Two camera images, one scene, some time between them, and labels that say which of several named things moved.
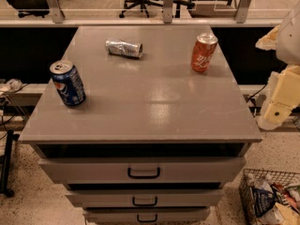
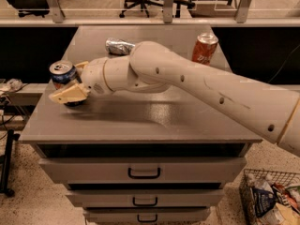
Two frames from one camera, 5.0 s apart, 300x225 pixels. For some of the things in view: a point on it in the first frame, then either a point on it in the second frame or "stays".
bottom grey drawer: (145, 216) stays
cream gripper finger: (269, 41) → (82, 64)
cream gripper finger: (274, 117) → (73, 92)
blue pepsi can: (67, 82) stays
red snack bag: (284, 196) stays
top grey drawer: (143, 170) stays
